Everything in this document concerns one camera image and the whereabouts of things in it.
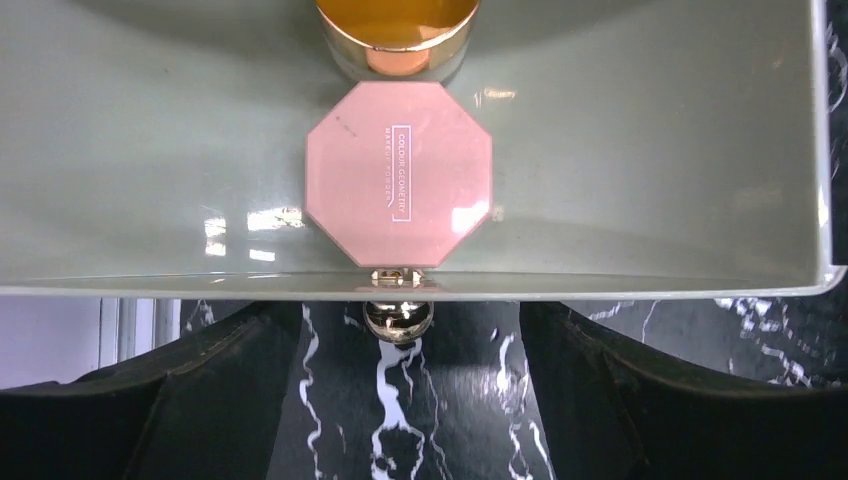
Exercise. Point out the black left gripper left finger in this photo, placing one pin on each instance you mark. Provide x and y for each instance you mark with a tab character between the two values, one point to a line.
206	406

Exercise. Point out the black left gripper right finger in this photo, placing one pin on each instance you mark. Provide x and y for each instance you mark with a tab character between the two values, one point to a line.
614	408

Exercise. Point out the cream cylindrical drum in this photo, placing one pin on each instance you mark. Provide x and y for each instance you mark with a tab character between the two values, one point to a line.
641	150

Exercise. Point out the round pink compact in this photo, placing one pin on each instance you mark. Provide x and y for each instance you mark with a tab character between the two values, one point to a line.
398	174

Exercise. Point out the round copper compact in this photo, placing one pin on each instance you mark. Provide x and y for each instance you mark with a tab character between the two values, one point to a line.
420	40

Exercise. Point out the aluminium frame rail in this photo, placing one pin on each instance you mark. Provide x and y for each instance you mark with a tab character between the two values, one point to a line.
59	339

